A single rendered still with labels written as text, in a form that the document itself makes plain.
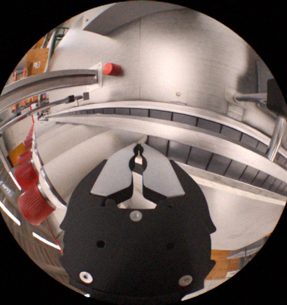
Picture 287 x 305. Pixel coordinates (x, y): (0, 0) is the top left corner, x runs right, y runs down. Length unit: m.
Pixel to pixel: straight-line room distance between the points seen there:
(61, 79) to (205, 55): 0.31
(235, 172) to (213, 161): 0.05
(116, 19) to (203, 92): 0.29
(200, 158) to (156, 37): 0.26
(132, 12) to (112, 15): 0.05
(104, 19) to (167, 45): 0.18
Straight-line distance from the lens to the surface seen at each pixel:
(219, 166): 0.18
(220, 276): 3.53
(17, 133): 7.99
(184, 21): 0.29
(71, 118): 0.19
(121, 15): 0.33
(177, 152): 0.17
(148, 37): 0.27
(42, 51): 1.98
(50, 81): 0.29
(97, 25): 0.35
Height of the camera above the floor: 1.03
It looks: 47 degrees down
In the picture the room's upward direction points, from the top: 133 degrees counter-clockwise
